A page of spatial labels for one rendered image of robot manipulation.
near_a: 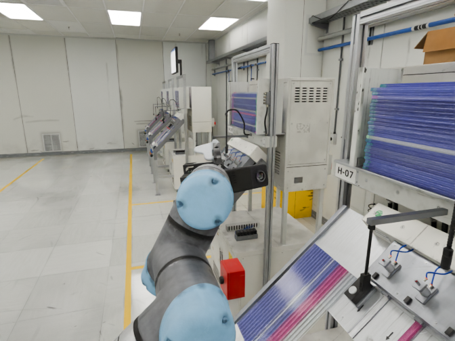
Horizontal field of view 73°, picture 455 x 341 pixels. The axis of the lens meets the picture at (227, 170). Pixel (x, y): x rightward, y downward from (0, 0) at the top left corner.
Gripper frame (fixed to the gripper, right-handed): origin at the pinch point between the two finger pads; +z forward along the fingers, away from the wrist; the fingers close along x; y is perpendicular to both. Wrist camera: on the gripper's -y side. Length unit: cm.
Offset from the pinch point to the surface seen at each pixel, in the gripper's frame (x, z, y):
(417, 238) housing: 26, 7, -51
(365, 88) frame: -18, 28, -49
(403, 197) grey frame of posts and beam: 15, 14, -52
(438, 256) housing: 28, 0, -52
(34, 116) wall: -114, 736, 470
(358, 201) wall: 76, 246, -137
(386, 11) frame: -40, 24, -56
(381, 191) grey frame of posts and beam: 15, 22, -49
